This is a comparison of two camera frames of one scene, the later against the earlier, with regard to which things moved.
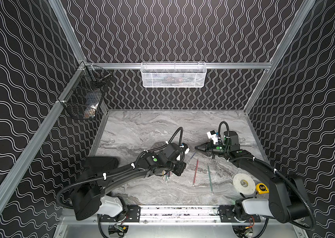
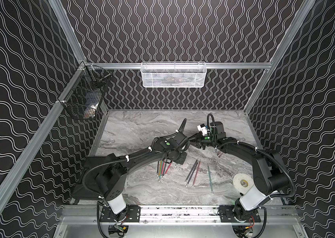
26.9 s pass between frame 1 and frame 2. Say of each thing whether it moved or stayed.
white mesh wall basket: stayed
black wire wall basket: stayed
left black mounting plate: stayed
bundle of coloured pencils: moved
